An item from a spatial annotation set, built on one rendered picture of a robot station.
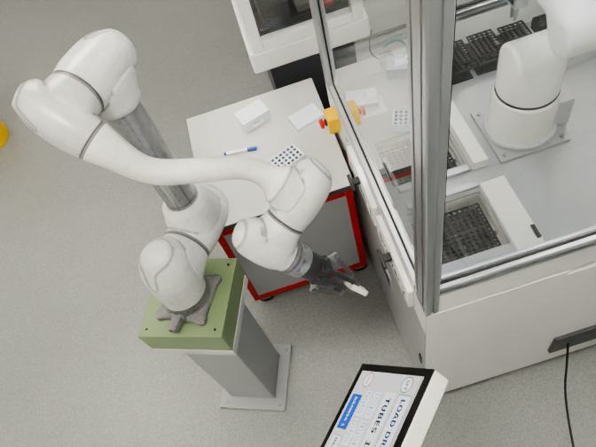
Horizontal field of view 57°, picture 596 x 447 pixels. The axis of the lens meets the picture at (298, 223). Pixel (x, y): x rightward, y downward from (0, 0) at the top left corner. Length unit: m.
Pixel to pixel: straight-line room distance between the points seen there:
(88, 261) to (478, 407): 2.15
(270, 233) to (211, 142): 1.11
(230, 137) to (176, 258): 0.85
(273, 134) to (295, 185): 1.04
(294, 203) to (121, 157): 0.40
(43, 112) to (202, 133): 1.20
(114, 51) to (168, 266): 0.60
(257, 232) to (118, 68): 0.49
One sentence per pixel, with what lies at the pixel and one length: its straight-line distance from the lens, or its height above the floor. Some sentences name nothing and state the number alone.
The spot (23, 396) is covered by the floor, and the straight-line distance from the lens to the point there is 3.12.
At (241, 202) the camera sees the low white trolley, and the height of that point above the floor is 0.76.
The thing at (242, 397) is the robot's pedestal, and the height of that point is 0.02.
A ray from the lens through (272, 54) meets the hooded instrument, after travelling 2.45.
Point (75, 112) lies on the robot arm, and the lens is 1.29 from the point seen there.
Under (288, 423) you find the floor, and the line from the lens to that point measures 2.52.
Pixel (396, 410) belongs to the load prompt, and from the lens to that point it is 1.29.
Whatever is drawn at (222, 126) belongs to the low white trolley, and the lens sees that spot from 2.39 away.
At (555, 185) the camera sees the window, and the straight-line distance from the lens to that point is 1.28.
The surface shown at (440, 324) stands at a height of 0.85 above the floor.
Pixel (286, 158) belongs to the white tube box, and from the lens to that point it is 2.14.
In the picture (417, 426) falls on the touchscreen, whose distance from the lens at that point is 1.24.
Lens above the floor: 2.41
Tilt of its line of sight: 56 degrees down
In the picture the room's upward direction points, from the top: 20 degrees counter-clockwise
